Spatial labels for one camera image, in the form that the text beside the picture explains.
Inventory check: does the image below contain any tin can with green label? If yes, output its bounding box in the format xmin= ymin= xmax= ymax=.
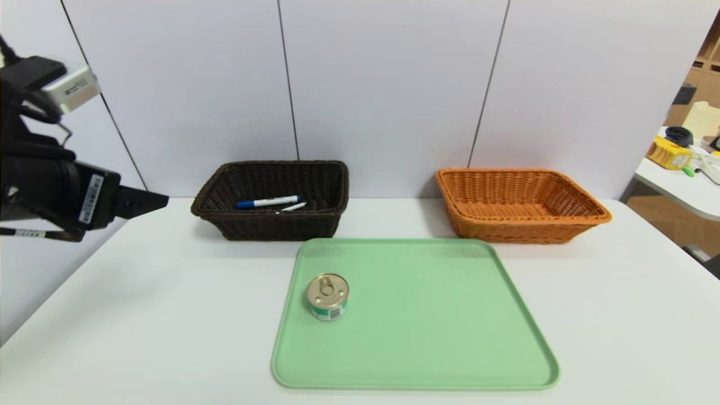
xmin=307 ymin=273 xmax=350 ymax=322

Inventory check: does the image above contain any white side table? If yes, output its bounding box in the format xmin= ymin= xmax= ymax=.
xmin=634 ymin=127 xmax=720 ymax=221

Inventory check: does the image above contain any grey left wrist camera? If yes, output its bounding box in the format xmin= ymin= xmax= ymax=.
xmin=0 ymin=55 xmax=101 ymax=116

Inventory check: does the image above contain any yellow box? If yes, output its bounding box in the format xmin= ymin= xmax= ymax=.
xmin=646 ymin=135 xmax=694 ymax=170

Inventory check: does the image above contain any light green plastic tray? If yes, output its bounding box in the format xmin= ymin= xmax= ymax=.
xmin=271 ymin=238 xmax=561 ymax=392

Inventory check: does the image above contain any white marker with blue cap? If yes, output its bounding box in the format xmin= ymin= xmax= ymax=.
xmin=236 ymin=195 xmax=304 ymax=210

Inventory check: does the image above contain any cream plastic container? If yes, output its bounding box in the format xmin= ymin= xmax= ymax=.
xmin=683 ymin=100 xmax=720 ymax=137

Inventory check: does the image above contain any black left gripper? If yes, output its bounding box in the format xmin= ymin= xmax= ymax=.
xmin=0 ymin=150 xmax=170 ymax=232

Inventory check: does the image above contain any dark table leg base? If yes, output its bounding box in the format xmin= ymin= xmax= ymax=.
xmin=683 ymin=243 xmax=720 ymax=280

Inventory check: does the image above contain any black tape roll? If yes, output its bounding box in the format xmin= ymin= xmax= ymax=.
xmin=665 ymin=125 xmax=695 ymax=147

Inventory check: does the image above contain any wooden shelf unit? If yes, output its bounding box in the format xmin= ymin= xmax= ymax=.
xmin=664 ymin=11 xmax=720 ymax=127

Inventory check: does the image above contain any orange wicker basket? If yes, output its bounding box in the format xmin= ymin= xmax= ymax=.
xmin=436 ymin=168 xmax=613 ymax=244

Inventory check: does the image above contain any dark brown wicker basket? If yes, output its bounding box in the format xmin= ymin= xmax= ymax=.
xmin=190 ymin=160 xmax=350 ymax=241

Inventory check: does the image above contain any pile of white items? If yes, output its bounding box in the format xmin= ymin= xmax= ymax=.
xmin=693 ymin=143 xmax=720 ymax=185

